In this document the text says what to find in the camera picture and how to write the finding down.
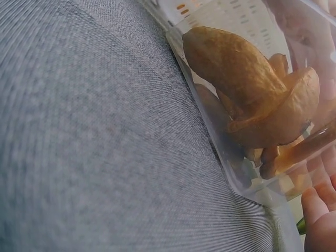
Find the person's right hand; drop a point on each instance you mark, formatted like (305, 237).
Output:
(321, 228)

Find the clear plastic container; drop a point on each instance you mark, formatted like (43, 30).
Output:
(204, 71)

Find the small green object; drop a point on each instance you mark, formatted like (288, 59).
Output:
(302, 226)

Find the pile of brown dried pieces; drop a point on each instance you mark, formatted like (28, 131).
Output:
(236, 71)

